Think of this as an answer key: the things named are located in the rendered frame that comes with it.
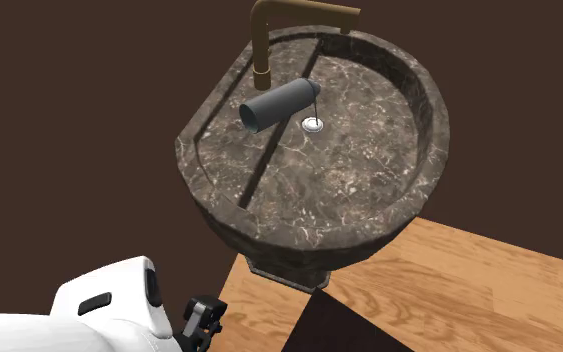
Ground dark marble sink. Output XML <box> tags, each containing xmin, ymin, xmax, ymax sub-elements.
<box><xmin>174</xmin><ymin>24</ymin><xmax>452</xmax><ymax>295</ymax></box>

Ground brass faucet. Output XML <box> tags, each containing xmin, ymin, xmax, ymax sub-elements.
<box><xmin>249</xmin><ymin>0</ymin><xmax>362</xmax><ymax>92</ymax></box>

